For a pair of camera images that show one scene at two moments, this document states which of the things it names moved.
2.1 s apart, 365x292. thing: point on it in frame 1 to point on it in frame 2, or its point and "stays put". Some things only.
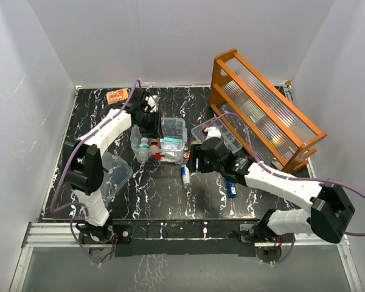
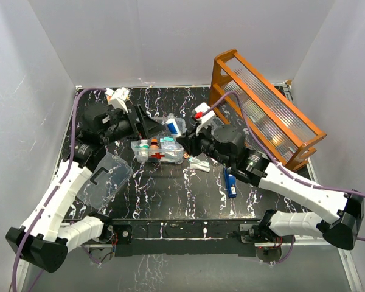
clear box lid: x=116 y=174 stays put
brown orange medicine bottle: x=154 y=143 stays put
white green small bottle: x=143 y=151 stays put
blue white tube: x=185 y=175 to x=172 y=125
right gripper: x=196 y=152 to x=190 y=143
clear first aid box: x=169 y=148 stays put
